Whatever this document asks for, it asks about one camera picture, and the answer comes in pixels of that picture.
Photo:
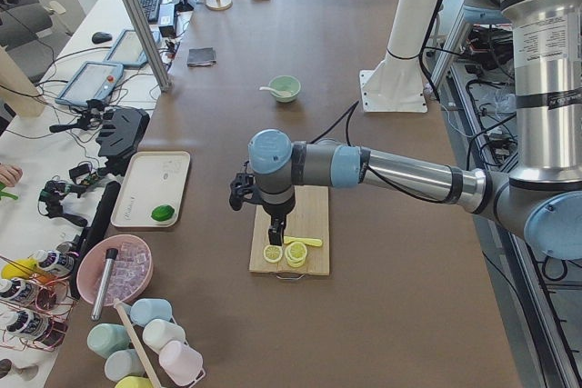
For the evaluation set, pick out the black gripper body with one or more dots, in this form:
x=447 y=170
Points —
x=276 y=209

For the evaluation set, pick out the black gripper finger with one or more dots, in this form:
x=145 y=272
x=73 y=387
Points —
x=279 y=230
x=272 y=232

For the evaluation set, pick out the white ceramic spoon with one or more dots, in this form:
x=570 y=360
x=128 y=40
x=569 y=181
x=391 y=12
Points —
x=275 y=92

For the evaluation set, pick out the green ceramic bowl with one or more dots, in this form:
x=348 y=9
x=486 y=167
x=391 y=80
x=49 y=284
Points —
x=285 y=83

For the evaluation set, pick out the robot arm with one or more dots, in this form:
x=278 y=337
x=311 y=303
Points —
x=539 y=200

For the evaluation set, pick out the pink bowl of ice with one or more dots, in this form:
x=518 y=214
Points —
x=132 y=269

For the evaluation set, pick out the person's hand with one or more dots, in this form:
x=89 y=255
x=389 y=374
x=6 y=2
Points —
x=10 y=175

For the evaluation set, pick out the lemon slice near edge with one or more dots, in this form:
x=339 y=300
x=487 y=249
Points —
x=273 y=253

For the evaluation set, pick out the bamboo cutting board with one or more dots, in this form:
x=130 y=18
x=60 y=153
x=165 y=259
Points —
x=309 y=219

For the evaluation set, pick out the stacked lemon slices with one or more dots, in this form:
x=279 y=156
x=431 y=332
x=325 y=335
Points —
x=296 y=254

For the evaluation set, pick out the yellow plastic knife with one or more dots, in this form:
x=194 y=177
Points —
x=313 y=242

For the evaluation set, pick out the green lime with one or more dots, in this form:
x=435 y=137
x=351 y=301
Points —
x=162 y=213

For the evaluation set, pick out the cream rabbit tray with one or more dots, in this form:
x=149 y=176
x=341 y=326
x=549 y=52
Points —
x=152 y=178

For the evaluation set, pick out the blue pastel cup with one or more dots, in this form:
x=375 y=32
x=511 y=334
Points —
x=145 y=310

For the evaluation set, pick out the white pastel cup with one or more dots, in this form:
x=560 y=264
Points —
x=158 y=333

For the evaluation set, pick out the steel muddler black tip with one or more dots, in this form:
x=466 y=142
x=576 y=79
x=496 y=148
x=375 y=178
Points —
x=99 y=302

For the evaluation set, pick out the pink pastel cup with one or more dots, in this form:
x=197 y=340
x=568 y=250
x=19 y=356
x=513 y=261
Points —
x=183 y=364

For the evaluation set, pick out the grey folded cloth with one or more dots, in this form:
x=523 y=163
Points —
x=205 y=56

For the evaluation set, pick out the black long bar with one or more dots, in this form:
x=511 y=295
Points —
x=95 y=233

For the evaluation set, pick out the black angular device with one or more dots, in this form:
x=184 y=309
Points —
x=122 y=131

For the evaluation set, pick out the grey-blue pastel cup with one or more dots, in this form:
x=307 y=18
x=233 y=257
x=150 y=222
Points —
x=121 y=364

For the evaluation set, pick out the green pastel cup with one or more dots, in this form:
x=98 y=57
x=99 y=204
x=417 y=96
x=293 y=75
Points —
x=106 y=338

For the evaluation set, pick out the yellow pastel cup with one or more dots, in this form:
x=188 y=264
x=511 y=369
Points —
x=132 y=381

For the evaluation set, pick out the far teach pendant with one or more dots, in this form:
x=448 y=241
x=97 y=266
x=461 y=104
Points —
x=127 y=50

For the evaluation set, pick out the teach pendant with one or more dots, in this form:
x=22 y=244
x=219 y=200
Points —
x=93 y=81
x=127 y=50

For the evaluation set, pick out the near teach pendant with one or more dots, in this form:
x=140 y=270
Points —
x=93 y=81

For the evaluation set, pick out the black computer mouse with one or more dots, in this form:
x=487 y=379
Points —
x=101 y=37

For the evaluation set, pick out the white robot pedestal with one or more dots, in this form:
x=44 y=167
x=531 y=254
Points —
x=397 y=83

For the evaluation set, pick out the copper wire bottle rack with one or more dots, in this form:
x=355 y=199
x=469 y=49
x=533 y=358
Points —
x=35 y=303

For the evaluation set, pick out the aluminium frame post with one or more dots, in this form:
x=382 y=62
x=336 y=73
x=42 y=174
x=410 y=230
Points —
x=142 y=29

